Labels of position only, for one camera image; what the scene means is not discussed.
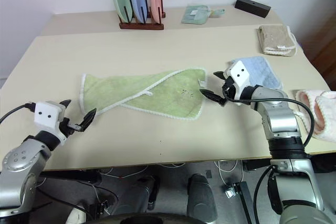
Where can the black table frame bar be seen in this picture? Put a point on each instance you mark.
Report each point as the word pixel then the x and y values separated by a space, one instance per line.
pixel 71 176

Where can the dark wooden dish rack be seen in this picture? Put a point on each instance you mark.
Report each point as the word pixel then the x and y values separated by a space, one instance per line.
pixel 141 26

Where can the large dark rounded shape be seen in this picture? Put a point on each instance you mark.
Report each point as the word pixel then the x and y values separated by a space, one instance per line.
pixel 200 195

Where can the beige folded towel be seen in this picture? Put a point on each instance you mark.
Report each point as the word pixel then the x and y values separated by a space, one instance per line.
pixel 277 37

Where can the black rectangular box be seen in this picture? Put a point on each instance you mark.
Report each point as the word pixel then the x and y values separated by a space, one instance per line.
pixel 252 6

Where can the light green towel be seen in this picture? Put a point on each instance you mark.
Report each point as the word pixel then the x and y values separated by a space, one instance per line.
pixel 162 95

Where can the pink folded towel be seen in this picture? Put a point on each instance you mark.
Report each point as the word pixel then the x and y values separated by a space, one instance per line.
pixel 324 113

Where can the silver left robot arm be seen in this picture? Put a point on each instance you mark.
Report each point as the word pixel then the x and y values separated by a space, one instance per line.
pixel 18 155

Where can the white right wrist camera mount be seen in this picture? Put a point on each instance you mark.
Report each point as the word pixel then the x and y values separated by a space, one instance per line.
pixel 241 75

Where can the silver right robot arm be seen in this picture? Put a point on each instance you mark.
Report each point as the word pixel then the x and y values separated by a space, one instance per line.
pixel 281 119

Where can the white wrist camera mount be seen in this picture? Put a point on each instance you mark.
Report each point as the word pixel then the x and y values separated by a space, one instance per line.
pixel 48 116
pixel 241 75

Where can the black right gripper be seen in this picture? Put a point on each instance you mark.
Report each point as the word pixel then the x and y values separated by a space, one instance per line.
pixel 229 89

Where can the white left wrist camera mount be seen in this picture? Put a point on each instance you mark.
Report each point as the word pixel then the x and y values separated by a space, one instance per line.
pixel 48 116

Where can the light blue folded towel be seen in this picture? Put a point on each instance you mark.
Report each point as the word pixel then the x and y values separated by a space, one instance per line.
pixel 262 72

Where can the teal folded cloth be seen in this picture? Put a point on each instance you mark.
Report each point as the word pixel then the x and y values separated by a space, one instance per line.
pixel 195 14

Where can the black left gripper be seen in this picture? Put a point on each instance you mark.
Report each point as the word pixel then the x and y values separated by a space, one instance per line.
pixel 67 128

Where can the black slanted table leg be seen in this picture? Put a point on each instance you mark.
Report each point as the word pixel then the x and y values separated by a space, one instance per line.
pixel 245 200

